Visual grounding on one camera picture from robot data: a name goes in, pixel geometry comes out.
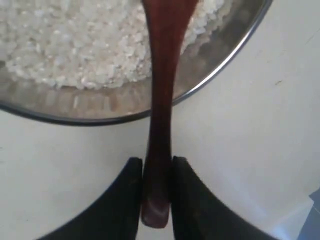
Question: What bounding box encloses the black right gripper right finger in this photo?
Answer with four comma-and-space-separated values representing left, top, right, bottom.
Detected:
171, 156, 273, 240

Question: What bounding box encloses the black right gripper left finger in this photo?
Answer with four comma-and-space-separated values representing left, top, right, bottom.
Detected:
41, 157, 143, 240

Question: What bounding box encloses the dark red wooden spoon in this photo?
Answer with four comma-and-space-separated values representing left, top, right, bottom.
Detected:
141, 0, 198, 229

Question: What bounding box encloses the steel bowl with rice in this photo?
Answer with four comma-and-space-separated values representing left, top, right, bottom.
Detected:
0, 0, 272, 126

